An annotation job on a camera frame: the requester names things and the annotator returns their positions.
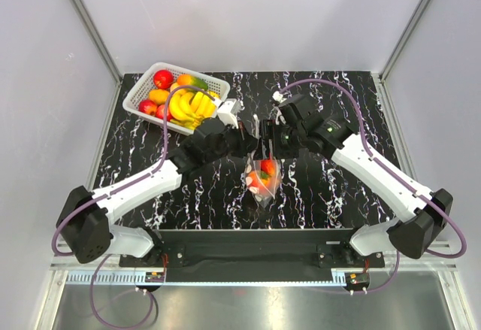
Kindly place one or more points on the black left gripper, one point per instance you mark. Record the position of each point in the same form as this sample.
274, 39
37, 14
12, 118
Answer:
246, 143

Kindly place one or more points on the connector board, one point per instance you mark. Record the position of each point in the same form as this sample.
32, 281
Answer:
155, 276
359, 278

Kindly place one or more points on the small red apple middle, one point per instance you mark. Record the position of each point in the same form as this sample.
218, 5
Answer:
163, 113

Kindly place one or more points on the aluminium frame post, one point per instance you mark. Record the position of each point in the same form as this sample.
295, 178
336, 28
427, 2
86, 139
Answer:
93, 33
402, 42

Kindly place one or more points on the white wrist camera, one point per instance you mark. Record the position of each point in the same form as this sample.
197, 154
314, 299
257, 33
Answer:
227, 112
277, 100

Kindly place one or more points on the right aluminium frame post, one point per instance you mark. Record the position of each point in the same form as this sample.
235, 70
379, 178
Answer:
402, 42

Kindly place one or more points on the small red apple front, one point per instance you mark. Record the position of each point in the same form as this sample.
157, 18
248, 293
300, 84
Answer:
148, 107

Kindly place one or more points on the small red apple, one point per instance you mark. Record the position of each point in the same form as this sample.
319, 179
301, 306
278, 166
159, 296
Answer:
148, 107
163, 113

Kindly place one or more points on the yellow banana bunch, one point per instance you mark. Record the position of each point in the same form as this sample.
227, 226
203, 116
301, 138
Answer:
189, 109

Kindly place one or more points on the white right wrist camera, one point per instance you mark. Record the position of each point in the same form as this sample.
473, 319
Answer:
277, 100

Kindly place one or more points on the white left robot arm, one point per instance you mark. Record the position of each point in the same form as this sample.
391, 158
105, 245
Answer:
87, 222

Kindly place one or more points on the white plastic fruit basket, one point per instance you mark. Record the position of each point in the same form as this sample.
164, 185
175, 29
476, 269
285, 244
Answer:
145, 84

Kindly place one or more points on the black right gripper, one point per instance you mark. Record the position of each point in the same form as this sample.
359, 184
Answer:
269, 131

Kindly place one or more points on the left aluminium frame post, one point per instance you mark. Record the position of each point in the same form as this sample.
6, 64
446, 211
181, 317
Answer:
93, 33

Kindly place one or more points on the clear dotted zip top bag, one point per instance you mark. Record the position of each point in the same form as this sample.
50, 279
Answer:
264, 132

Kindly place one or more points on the red apple back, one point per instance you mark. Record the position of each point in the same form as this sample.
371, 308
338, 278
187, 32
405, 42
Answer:
163, 79

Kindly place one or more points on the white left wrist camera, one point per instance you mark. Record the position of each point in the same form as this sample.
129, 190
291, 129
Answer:
227, 112

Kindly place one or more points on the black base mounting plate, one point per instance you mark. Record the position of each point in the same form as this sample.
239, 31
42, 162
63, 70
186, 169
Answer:
278, 245

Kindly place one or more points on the left connector board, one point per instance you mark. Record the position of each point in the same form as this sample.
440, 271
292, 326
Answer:
155, 276

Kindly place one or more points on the green orange mango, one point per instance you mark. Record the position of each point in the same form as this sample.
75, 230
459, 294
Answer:
189, 80

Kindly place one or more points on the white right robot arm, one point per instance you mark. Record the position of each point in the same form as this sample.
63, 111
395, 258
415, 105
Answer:
420, 214

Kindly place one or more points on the right connector board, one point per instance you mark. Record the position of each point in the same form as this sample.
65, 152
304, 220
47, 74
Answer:
359, 278

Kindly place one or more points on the aluminium front rail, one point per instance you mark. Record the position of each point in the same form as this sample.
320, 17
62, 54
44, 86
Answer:
249, 273

